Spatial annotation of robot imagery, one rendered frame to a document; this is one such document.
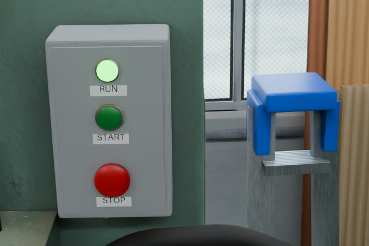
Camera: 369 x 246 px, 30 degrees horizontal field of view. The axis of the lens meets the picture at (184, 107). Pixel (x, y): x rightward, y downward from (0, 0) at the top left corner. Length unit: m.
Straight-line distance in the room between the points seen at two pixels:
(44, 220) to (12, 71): 0.14
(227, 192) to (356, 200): 0.47
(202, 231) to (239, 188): 1.69
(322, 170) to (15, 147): 1.02
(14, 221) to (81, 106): 0.15
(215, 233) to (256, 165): 0.94
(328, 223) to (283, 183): 0.70
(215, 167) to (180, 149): 1.64
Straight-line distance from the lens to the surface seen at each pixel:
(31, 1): 0.62
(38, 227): 0.65
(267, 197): 1.60
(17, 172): 0.67
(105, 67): 0.55
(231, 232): 0.64
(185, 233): 0.64
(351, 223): 2.10
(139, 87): 0.56
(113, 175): 0.58
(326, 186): 1.63
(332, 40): 2.05
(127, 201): 0.60
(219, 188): 2.31
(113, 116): 0.56
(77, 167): 0.59
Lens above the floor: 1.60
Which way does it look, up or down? 19 degrees down
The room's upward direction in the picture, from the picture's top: 1 degrees counter-clockwise
